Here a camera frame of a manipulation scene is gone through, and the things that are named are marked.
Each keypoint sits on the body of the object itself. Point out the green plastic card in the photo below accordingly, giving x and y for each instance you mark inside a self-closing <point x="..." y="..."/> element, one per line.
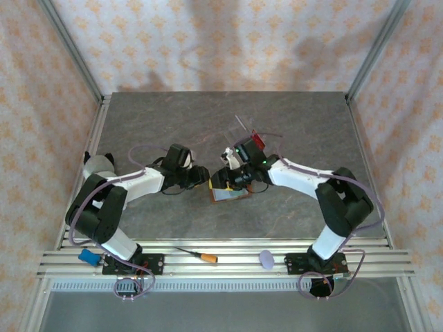
<point x="232" y="194"/>

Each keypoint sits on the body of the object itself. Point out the brown leather card holder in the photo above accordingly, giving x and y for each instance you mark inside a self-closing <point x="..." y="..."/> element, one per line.
<point x="211" y="198"/>

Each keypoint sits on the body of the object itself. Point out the red plastic card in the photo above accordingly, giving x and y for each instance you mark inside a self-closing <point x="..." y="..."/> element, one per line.
<point x="259" y="140"/>

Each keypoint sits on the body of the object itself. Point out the clear acrylic card stand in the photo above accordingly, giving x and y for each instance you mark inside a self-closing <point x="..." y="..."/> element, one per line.
<point x="231" y="136"/>

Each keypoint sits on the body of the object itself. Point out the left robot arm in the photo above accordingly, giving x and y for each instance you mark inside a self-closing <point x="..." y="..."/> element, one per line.
<point x="100" y="214"/>

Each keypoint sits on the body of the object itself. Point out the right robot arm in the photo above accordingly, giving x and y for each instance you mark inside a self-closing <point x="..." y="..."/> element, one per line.
<point x="346" y="204"/>

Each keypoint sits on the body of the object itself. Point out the stack of white-edged cards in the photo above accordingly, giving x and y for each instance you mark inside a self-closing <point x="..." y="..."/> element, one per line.
<point x="241" y="123"/>

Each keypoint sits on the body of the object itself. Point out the grey white plush toy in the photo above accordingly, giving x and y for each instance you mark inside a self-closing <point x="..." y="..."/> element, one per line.
<point x="98" y="166"/>

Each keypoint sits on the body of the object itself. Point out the lilac oval object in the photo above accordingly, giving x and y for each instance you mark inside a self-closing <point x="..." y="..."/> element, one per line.
<point x="267" y="259"/>

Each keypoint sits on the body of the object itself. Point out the blue plastic clip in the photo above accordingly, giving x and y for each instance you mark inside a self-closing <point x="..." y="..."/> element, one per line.
<point x="88" y="256"/>

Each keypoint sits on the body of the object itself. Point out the patterned cloth backdrop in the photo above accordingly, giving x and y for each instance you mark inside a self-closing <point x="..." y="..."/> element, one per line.
<point x="415" y="138"/>
<point x="221" y="41"/>
<point x="27" y="121"/>

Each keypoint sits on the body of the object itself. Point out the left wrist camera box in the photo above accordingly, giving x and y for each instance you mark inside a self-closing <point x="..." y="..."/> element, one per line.
<point x="189" y="162"/>

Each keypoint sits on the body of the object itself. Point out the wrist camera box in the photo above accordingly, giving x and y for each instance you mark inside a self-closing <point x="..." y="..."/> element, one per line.
<point x="189" y="162"/>
<point x="230" y="159"/>

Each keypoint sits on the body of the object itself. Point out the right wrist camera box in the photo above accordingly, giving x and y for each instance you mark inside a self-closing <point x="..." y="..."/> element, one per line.
<point x="230" y="159"/>

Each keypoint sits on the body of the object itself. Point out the aluminium rail frame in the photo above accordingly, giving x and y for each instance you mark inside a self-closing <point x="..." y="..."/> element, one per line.
<point x="235" y="273"/>

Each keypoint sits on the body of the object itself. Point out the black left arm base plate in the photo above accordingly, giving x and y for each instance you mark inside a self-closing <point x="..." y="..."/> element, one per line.
<point x="155" y="264"/>

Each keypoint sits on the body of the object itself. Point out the aluminium table side rail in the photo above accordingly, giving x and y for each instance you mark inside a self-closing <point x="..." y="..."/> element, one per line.
<point x="97" y="121"/>
<point x="357" y="121"/>

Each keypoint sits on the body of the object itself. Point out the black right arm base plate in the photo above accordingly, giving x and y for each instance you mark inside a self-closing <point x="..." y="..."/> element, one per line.
<point x="294" y="264"/>

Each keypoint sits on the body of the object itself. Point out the aluminium frame post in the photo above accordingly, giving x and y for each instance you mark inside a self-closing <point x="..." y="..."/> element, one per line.
<point x="71" y="48"/>
<point x="377" y="48"/>

